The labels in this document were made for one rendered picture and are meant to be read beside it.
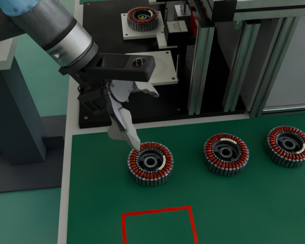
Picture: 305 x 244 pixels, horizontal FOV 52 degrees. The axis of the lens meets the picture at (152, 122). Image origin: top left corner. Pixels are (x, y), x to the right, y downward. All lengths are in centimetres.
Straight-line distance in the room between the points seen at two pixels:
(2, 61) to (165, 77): 56
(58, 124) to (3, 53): 79
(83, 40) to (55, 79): 167
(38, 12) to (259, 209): 60
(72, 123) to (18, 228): 84
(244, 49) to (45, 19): 44
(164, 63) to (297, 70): 39
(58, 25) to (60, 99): 155
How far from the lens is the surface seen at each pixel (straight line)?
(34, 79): 226
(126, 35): 114
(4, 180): 179
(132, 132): 59
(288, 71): 87
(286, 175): 85
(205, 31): 70
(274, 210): 79
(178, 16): 116
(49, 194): 168
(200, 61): 75
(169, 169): 76
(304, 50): 84
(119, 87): 58
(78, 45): 54
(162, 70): 99
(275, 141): 86
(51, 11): 53
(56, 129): 189
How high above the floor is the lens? 143
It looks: 50 degrees down
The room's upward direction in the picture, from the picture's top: straight up
